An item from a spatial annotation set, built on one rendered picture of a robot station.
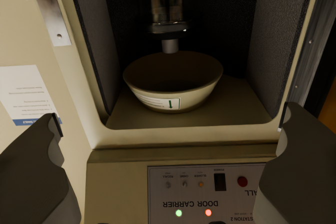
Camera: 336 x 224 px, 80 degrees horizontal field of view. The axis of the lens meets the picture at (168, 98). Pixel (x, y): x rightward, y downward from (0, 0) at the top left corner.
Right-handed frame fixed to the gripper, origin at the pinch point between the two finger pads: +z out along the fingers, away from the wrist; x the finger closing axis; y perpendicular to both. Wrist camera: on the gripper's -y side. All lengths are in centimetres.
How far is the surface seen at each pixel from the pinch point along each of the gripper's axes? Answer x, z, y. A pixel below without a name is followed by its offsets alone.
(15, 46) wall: -54, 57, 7
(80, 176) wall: -53, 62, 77
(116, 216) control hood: -9.2, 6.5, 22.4
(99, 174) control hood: -11.9, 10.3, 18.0
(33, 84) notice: -54, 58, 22
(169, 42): -0.4, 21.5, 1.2
